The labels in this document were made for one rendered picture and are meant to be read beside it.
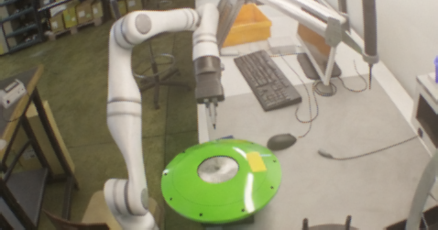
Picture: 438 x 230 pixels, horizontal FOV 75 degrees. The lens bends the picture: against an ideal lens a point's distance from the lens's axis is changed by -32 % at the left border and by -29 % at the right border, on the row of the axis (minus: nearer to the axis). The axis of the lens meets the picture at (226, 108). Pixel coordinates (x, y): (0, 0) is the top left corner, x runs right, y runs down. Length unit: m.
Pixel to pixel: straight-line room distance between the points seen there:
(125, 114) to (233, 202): 0.32
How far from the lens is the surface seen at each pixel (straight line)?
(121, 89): 0.88
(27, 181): 2.71
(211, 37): 1.13
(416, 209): 0.56
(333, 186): 1.14
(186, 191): 0.94
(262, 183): 0.94
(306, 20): 1.00
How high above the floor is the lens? 1.74
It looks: 34 degrees down
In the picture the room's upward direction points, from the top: 9 degrees counter-clockwise
